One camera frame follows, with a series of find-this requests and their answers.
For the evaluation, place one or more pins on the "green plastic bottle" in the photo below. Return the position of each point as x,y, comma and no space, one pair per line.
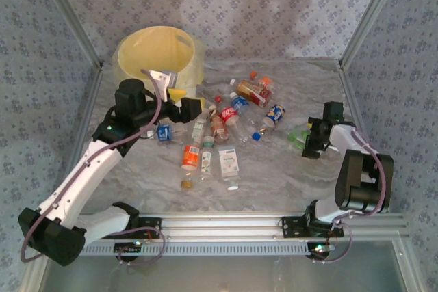
295,137

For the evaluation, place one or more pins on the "brown tea bottle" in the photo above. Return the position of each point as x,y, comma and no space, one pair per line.
219,126

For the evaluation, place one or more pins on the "small blue label bottle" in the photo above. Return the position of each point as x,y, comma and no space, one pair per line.
164,133

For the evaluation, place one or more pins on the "red label clear bottle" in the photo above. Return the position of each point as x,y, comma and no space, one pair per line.
228,115

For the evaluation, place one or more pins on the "orange label bottle gold cap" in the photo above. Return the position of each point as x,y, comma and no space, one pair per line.
190,157

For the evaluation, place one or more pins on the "blue label water bottle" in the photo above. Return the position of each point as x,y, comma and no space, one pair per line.
239,104

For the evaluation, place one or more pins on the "white label bottle green cap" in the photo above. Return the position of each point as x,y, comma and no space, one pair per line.
206,160

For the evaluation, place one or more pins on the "blue bottle cap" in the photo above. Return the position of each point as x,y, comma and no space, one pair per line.
257,136

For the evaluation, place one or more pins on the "large red orange bottle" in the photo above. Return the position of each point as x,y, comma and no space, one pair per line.
251,91

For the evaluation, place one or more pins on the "orange drink bottle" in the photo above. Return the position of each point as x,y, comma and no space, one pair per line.
265,82

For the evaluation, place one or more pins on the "square white label bottle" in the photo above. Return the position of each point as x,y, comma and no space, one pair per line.
228,163

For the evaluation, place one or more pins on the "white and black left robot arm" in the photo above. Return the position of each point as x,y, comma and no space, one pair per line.
99,165

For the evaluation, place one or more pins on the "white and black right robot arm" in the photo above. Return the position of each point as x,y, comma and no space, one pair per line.
349,175

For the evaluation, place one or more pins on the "yellow plastic bucket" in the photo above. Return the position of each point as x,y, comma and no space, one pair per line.
154,49

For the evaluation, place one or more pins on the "black controller board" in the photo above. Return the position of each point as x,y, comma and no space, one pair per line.
125,247
312,247

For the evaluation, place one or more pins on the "grey metal panel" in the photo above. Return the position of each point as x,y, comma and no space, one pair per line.
222,276

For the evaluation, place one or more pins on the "aluminium frame post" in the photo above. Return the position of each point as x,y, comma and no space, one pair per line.
371,15
73,15

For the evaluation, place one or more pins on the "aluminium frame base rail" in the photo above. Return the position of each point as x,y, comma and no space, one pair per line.
222,225

